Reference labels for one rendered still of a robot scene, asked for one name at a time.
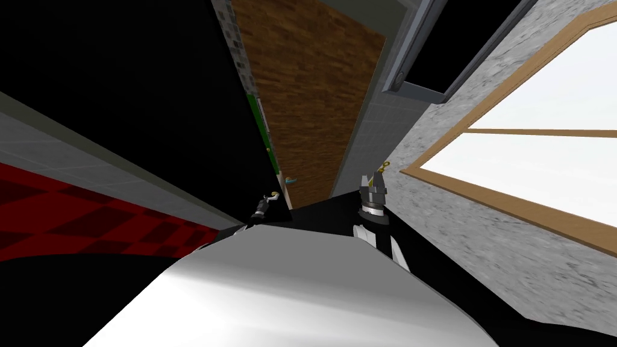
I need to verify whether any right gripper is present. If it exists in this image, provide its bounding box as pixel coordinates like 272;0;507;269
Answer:
359;170;389;209

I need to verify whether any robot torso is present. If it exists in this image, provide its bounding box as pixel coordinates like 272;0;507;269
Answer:
83;224;503;347

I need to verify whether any black door leaf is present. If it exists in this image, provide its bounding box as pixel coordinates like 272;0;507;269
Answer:
0;0;293;230

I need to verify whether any grey framed dark window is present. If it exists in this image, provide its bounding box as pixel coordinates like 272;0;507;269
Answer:
381;0;540;105

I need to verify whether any wooden framed window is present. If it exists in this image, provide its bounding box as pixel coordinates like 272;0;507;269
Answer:
401;1;617;259

